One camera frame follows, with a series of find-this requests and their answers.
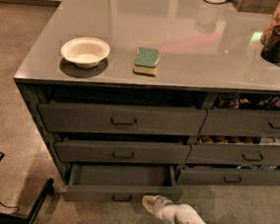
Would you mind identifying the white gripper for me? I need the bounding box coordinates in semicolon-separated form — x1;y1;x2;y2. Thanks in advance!
141;194;177;224

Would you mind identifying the grey drawer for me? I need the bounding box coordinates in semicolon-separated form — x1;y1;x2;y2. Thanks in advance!
61;163;182;202
176;167;280;187
199;109;280;137
186;143;280;166
38;102;206;136
54;139;191;164

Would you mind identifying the grey drawer cabinet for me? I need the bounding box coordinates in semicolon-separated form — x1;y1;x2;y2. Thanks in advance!
15;0;280;192

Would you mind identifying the green and yellow sponge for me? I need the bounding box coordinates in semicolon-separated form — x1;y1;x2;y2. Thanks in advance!
133;46;161;76

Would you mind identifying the white paper bowl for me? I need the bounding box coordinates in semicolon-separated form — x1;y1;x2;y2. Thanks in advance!
60;37;110;68

